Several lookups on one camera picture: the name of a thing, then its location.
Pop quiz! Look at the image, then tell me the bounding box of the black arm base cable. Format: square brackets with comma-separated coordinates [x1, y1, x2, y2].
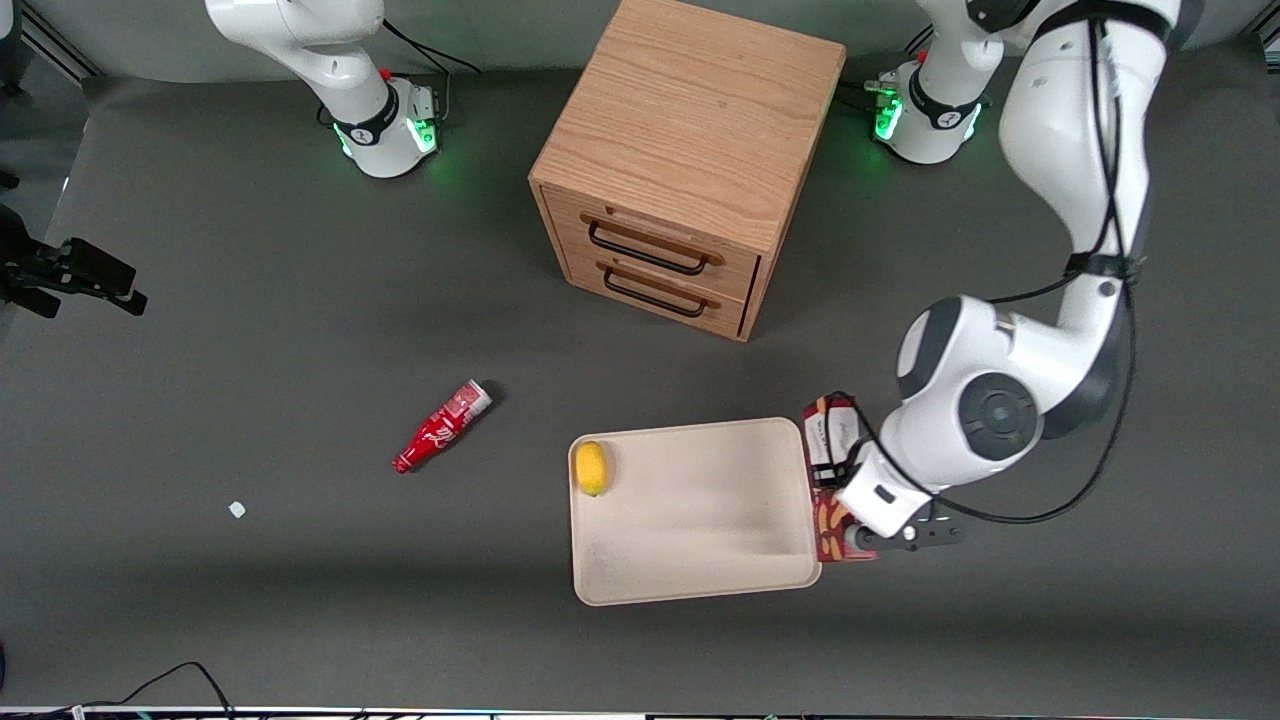
[838, 28, 938, 113]
[383, 18, 482, 126]

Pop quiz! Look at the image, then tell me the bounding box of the wooden cabinet drawer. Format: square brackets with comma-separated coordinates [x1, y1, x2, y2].
[540, 183, 763, 303]
[562, 245, 753, 341]

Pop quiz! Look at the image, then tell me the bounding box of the black cable at table edge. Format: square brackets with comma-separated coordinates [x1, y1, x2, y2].
[60, 661, 236, 717]

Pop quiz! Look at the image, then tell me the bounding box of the red tartan cookie box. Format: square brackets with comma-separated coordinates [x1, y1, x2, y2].
[803, 393, 879, 564]

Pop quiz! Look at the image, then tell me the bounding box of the red cola bottle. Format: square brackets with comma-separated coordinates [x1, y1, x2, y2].
[392, 379, 494, 475]

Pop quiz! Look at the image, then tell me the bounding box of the aluminium frame rail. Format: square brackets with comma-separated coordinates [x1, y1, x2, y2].
[18, 0, 104, 81]

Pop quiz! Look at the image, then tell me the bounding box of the black left arm base cable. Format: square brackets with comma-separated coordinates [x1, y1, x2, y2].
[838, 28, 938, 113]

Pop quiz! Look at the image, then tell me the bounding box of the yellow lemon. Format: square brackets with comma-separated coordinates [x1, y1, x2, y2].
[574, 440, 609, 497]

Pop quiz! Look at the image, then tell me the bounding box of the black right arm base cable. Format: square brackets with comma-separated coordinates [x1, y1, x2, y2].
[383, 18, 482, 126]

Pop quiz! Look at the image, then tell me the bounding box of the wooden two-drawer cabinet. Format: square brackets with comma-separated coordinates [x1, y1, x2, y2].
[528, 0, 848, 343]

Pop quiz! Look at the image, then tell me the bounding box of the beige plastic tray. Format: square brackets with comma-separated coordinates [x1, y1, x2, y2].
[567, 417, 823, 608]

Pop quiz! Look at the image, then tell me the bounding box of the wood and black drawer handle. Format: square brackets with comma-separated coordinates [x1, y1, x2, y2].
[580, 212, 725, 277]
[597, 260, 721, 319]

